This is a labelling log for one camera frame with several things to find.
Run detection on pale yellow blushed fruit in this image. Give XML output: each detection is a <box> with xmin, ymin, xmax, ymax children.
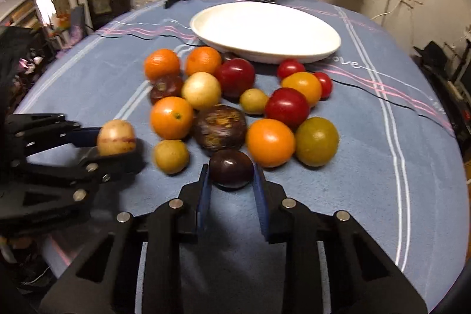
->
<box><xmin>97</xmin><ymin>119</ymin><xmax>137</xmax><ymax>156</ymax></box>

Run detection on orange with green navel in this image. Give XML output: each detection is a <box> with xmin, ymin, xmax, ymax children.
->
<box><xmin>150</xmin><ymin>97</ymin><xmax>194</xmax><ymax>140</ymax></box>

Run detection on dark maroon wrinkled fruit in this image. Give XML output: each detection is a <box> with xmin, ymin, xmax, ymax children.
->
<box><xmin>149</xmin><ymin>75</ymin><xmax>184</xmax><ymax>104</ymax></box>

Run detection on mandarin orange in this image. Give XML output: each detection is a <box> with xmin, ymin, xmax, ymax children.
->
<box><xmin>184</xmin><ymin>46</ymin><xmax>222</xmax><ymax>76</ymax></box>
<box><xmin>144</xmin><ymin>49</ymin><xmax>180</xmax><ymax>81</ymax></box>

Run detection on pale yellow round fruit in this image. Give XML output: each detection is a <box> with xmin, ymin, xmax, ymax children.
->
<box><xmin>181</xmin><ymin>72</ymin><xmax>222</xmax><ymax>111</ymax></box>

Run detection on large dark mottled fruit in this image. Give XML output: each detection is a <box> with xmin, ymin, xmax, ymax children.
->
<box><xmin>193</xmin><ymin>104</ymin><xmax>248</xmax><ymax>152</ymax></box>

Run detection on small dark purple plum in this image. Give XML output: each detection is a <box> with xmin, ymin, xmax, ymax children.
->
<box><xmin>209</xmin><ymin>149</ymin><xmax>254</xmax><ymax>190</ymax></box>

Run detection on olive green round fruit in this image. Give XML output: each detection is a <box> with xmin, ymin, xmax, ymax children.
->
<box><xmin>295</xmin><ymin>117</ymin><xmax>340</xmax><ymax>167</ymax></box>

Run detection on bright orange front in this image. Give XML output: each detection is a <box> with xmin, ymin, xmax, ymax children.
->
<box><xmin>246</xmin><ymin>119</ymin><xmax>295</xmax><ymax>168</ymax></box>

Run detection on yellow-orange round fruit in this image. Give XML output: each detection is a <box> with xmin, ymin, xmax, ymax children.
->
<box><xmin>281</xmin><ymin>72</ymin><xmax>322</xmax><ymax>108</ymax></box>

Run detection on small yellow fruit front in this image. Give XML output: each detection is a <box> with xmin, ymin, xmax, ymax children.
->
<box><xmin>153</xmin><ymin>139</ymin><xmax>190</xmax><ymax>175</ymax></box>

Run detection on blue striped tablecloth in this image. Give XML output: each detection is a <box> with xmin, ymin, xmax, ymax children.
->
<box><xmin>18</xmin><ymin>0</ymin><xmax>470</xmax><ymax>313</ymax></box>

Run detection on standing fan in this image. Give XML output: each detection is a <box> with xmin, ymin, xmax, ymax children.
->
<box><xmin>52</xmin><ymin>0</ymin><xmax>72</xmax><ymax>29</ymax></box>

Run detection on large dark red plum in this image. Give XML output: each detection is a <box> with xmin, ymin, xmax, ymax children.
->
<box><xmin>215</xmin><ymin>58</ymin><xmax>256</xmax><ymax>99</ymax></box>

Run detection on small yellow-green fruit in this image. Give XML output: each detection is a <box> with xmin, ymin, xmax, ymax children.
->
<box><xmin>240</xmin><ymin>89</ymin><xmax>269</xmax><ymax>116</ymax></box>

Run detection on red cherry tomato right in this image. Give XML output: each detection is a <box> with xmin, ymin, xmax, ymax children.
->
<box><xmin>314</xmin><ymin>72</ymin><xmax>333</xmax><ymax>99</ymax></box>

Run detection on red cherry tomato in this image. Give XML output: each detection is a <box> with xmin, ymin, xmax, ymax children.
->
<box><xmin>314</xmin><ymin>72</ymin><xmax>333</xmax><ymax>99</ymax></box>
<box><xmin>277</xmin><ymin>59</ymin><xmax>306</xmax><ymax>80</ymax></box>

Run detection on white round plate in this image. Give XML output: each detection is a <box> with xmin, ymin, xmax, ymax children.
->
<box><xmin>189</xmin><ymin>1</ymin><xmax>342</xmax><ymax>64</ymax></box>

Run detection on red cherry tomato back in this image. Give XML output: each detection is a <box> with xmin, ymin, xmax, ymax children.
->
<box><xmin>277</xmin><ymin>59</ymin><xmax>306</xmax><ymax>80</ymax></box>

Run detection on white power cord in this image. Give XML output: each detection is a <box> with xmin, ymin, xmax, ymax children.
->
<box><xmin>369</xmin><ymin>0</ymin><xmax>404</xmax><ymax>22</ymax></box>

